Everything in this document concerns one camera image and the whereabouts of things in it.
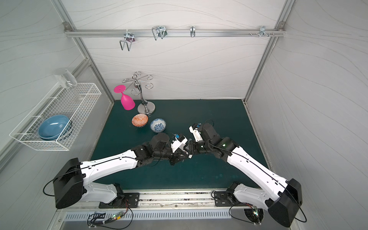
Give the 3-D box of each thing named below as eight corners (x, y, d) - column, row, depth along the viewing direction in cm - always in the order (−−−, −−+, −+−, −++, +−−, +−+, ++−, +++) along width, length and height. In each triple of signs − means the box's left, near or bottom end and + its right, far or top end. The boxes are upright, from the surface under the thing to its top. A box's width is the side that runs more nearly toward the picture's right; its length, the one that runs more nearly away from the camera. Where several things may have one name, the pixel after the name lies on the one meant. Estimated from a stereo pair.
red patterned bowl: (131, 128, 103) (129, 125, 101) (134, 116, 110) (133, 113, 108) (147, 128, 103) (146, 125, 101) (150, 116, 110) (149, 113, 108)
